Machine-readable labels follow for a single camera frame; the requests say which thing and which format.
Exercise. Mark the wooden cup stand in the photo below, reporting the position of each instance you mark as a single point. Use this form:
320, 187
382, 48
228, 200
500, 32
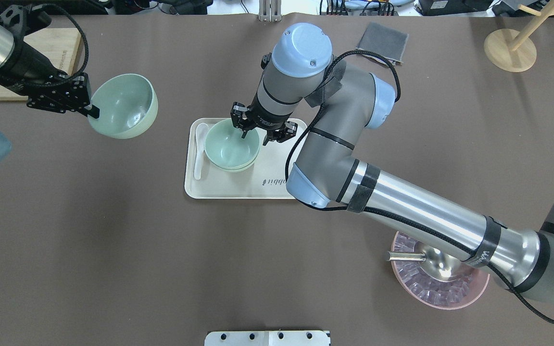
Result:
512, 50

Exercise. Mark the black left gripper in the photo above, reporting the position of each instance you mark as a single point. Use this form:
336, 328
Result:
31, 66

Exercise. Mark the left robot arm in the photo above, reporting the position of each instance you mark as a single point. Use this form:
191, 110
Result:
27, 72

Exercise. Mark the wooden cutting board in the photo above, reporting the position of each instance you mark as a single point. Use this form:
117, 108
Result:
45, 51

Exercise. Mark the metal ice scoop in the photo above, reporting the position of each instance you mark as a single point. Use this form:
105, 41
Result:
438, 264

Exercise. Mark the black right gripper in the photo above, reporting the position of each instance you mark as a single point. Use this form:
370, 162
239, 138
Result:
264, 121

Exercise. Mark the pink bowl with ice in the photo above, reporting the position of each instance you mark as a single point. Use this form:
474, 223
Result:
437, 294

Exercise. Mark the grey folded cloth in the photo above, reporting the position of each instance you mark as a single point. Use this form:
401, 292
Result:
385, 41

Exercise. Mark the green bowl on tray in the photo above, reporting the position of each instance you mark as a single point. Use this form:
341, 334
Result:
232, 166

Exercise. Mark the cream rabbit serving tray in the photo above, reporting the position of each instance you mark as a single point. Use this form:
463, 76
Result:
265, 179

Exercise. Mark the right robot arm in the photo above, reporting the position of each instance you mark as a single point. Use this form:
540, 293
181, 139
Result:
301, 66

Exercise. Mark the green bowl robot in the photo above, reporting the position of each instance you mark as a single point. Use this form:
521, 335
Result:
128, 106
224, 141

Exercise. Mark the white ceramic spoon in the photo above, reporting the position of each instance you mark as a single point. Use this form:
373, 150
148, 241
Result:
200, 141

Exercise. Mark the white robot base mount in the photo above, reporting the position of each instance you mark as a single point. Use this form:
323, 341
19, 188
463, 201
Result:
269, 338

